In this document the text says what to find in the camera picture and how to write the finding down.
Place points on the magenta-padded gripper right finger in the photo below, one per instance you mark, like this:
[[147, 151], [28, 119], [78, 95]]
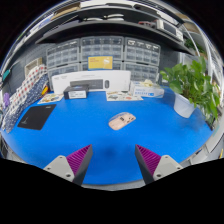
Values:
[[165, 165]]

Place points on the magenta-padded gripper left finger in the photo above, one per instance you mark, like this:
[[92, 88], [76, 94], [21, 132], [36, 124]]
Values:
[[61, 166]]

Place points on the black mouse pad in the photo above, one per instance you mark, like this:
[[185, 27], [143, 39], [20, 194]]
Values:
[[36, 116]]

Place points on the colourful sticker sheet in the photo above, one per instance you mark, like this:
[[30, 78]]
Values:
[[50, 98], [123, 96]]

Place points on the small black box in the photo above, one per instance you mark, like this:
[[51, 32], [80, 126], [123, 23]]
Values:
[[75, 93]]

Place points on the white and blue tissue box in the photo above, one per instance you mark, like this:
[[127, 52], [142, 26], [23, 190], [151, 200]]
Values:
[[146, 91]]

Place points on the small yellow object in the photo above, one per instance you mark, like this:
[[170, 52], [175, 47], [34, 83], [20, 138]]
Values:
[[44, 91]]

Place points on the green potted plant white pot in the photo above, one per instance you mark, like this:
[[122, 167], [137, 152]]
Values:
[[190, 83]]

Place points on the small purple object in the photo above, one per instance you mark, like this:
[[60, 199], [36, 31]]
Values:
[[6, 100]]

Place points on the red white checkered cloth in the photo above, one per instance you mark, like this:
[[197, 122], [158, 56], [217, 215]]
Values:
[[28, 85]]

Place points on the grey small-parts drawer cabinet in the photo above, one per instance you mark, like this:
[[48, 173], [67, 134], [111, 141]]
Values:
[[63, 70], [141, 71], [141, 51], [101, 46], [117, 65], [63, 53]]

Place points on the long white keyboard box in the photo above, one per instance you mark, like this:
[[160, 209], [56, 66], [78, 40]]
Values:
[[116, 77]]

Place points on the beige woven basket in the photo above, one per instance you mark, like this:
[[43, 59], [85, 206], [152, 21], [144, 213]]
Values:
[[33, 66]]

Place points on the yellow and blue box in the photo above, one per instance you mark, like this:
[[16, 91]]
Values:
[[100, 62]]

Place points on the dark shelf unit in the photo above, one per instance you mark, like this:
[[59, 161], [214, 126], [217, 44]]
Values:
[[106, 28]]

